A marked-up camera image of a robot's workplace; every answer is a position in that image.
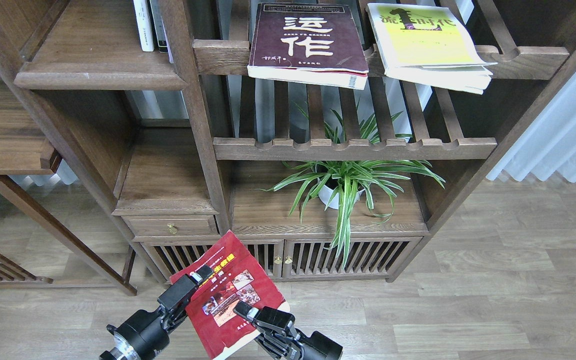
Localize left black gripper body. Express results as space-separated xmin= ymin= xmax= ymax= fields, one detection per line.
xmin=105 ymin=308 xmax=181 ymax=360

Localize brass drawer knob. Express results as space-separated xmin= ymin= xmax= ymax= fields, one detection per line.
xmin=167 ymin=223 xmax=178 ymax=235

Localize white upright book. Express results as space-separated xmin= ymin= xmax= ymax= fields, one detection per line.
xmin=133 ymin=0 xmax=155 ymax=52

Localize dark wooden bookshelf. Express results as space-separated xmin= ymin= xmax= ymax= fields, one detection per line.
xmin=0 ymin=0 xmax=576 ymax=281

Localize brass cabinet door knobs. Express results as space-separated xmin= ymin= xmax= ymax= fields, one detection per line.
xmin=273 ymin=256 xmax=293 ymax=265

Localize red cover book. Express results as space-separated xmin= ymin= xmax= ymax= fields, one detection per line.
xmin=169 ymin=231 xmax=290 ymax=360

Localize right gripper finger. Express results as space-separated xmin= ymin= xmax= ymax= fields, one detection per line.
xmin=233 ymin=301 xmax=297 ymax=341

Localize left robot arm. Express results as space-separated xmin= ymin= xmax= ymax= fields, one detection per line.
xmin=99 ymin=265 xmax=214 ymax=360

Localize wooden side furniture left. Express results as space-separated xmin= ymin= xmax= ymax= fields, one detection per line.
xmin=0 ymin=76 xmax=66 ymax=289

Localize dark red book white characters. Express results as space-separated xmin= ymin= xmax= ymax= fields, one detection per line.
xmin=247 ymin=2 xmax=369 ymax=91

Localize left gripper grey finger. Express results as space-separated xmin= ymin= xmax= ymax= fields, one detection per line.
xmin=157 ymin=265 xmax=214 ymax=321

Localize white plant pot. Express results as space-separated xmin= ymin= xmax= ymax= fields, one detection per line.
xmin=315 ymin=171 xmax=366 ymax=214

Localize dark upright book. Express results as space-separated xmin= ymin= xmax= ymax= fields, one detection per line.
xmin=150 ymin=0 xmax=169 ymax=53

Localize green spider plant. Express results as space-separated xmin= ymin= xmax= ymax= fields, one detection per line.
xmin=261 ymin=102 xmax=447 ymax=271

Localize white curtain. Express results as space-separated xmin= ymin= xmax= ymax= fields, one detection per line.
xmin=487 ymin=72 xmax=576 ymax=183

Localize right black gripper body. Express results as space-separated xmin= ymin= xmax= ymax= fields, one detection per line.
xmin=260 ymin=329 xmax=343 ymax=360

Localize yellow green cover book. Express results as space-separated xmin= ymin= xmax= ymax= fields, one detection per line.
xmin=366 ymin=3 xmax=492 ymax=94

